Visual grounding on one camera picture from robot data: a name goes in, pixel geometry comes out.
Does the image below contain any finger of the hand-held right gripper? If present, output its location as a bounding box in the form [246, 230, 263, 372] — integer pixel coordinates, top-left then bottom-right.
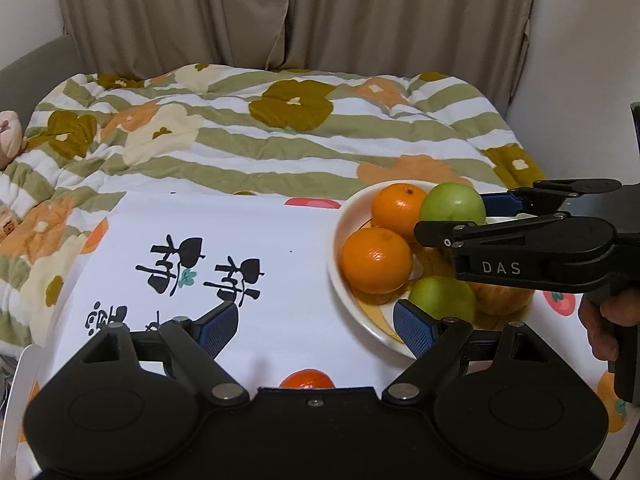
[482, 178, 623, 217]
[413, 211, 571, 256]

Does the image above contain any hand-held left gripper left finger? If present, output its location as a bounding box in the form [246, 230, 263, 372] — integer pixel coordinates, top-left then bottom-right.
[47, 302, 251, 408]

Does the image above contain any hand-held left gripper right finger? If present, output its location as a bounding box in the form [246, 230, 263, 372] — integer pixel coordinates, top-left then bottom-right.
[381, 299, 588, 408]

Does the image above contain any green apple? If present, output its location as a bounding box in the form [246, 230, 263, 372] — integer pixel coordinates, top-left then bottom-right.
[419, 182, 487, 225]
[409, 276, 477, 328]

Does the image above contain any cream duck print plate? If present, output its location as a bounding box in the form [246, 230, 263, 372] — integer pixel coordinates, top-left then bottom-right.
[327, 181, 538, 361]

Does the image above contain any yellowish apple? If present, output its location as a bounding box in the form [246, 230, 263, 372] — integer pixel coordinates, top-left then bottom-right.
[467, 280, 536, 317]

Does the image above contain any large orange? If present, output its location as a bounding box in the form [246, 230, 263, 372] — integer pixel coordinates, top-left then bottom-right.
[340, 227, 414, 295]
[371, 183, 428, 231]

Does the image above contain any person's right hand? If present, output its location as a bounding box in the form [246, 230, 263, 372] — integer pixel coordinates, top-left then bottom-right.
[579, 292, 621, 373]

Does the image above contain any white fruit print cloth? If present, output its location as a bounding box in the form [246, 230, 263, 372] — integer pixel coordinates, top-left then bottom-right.
[17, 191, 640, 441]

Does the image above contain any small orange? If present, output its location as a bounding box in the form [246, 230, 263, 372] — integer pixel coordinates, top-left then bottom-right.
[278, 368, 336, 390]

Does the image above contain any striped floral quilt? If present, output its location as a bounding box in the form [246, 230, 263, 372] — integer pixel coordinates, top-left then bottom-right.
[0, 62, 548, 361]

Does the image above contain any beige curtain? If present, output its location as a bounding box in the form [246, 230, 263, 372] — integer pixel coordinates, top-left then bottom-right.
[55, 0, 291, 81]
[265, 0, 538, 81]

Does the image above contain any pink plush toy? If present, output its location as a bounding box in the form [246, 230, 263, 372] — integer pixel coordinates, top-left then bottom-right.
[0, 110, 26, 168]

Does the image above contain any grey bed headboard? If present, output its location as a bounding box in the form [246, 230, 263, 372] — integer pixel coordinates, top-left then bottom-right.
[0, 35, 83, 116]

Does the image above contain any black cable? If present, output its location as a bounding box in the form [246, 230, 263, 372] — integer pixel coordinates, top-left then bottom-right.
[607, 410, 640, 480]

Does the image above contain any white plastic frame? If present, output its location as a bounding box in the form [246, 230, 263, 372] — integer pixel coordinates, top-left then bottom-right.
[2, 345, 43, 441]

